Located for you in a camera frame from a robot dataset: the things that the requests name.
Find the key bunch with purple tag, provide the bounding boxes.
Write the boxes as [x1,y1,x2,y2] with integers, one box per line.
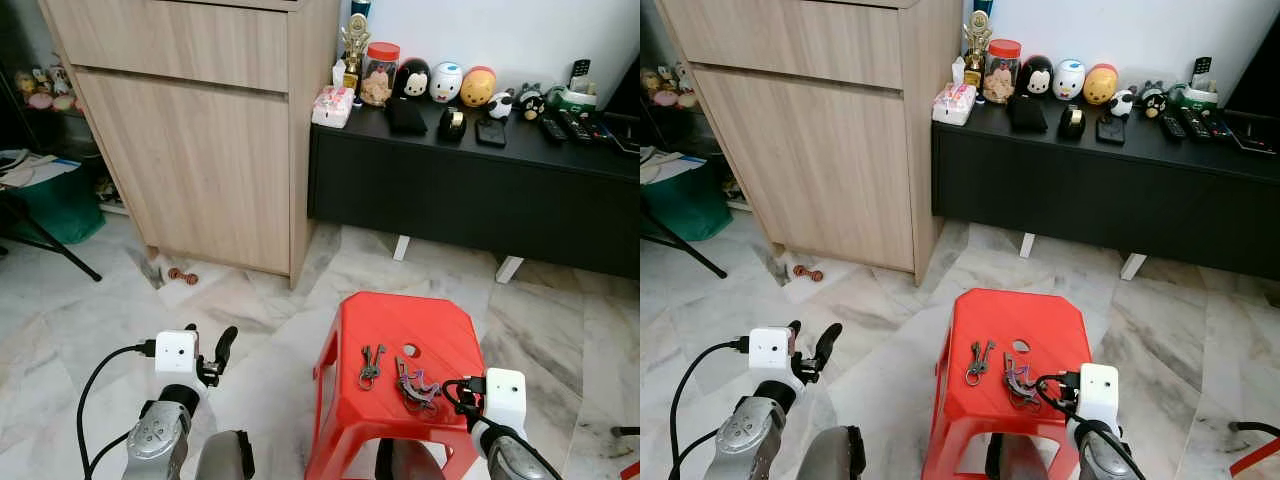
[1003,350,1046,406]
[394,355,443,411]

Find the red plastic stool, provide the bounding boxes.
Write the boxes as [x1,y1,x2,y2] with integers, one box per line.
[305,292,488,480]
[920,288,1094,480]

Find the black tripod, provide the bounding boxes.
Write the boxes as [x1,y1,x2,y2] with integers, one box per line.
[0,195,104,283]
[640,205,729,279]

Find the green bin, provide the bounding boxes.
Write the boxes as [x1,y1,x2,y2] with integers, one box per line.
[640,170,733,241]
[0,170,106,246]

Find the light wooden cabinet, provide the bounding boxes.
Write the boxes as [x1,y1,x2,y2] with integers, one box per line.
[40,0,341,289]
[655,0,963,284]

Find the white paper stack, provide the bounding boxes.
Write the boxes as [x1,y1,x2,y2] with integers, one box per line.
[640,148,709,186]
[0,150,83,189]

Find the black low tv console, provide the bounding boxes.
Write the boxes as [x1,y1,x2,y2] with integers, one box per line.
[307,100,641,281]
[930,95,1280,281]

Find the black set-top box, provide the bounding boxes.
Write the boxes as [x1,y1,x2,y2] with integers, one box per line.
[600,112,641,156]
[1225,110,1280,156]

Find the pink white tissue box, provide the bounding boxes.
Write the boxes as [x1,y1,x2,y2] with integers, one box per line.
[311,85,357,130]
[932,82,977,127]

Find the small pink shelf figurines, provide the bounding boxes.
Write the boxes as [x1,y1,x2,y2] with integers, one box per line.
[645,62,701,109]
[15,65,79,111]

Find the black television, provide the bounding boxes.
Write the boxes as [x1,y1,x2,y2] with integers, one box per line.
[1225,62,1280,116]
[605,58,641,116]

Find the clear jar with red lid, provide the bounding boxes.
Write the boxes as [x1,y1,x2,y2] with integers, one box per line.
[983,38,1023,105]
[360,41,401,108]

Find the yellow bear head toy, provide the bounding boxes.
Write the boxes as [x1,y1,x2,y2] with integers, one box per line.
[460,66,498,109]
[1084,63,1121,106]

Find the small gold trophy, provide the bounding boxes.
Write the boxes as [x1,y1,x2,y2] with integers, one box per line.
[963,10,993,86]
[338,12,371,91]

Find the white round toy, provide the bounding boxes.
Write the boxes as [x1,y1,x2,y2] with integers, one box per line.
[429,61,465,104]
[1052,58,1087,101]

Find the black mouse head toy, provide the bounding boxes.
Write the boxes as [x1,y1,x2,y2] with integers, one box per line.
[1018,55,1054,98]
[395,57,432,101]

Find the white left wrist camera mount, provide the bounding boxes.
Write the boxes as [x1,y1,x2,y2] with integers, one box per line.
[154,331,201,376]
[748,327,797,373]

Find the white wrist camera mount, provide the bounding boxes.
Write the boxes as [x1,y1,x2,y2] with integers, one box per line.
[154,331,201,376]
[748,327,797,373]
[483,368,528,433]
[1078,363,1119,431]

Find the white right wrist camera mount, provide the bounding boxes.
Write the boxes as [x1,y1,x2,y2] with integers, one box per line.
[1078,363,1119,431]
[483,368,528,433]

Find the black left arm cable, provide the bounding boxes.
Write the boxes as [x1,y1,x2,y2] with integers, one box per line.
[668,338,753,480]
[78,340,159,480]

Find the dark key bunch with ring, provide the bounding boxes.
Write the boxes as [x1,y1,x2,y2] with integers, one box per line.
[358,343,387,391]
[964,340,997,387]

